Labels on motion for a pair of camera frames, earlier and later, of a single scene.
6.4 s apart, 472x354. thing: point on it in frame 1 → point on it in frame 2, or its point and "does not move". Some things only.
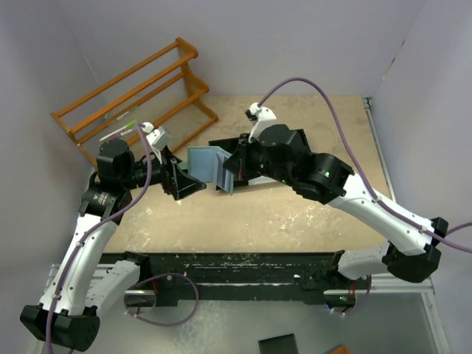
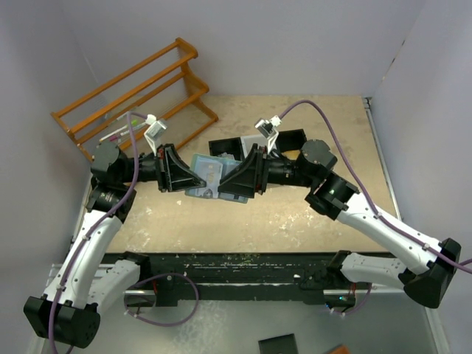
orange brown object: (342, 349) does not move
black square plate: (280, 344) does not move
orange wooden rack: (158, 97) does not move
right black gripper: (238, 163) → (251, 176)
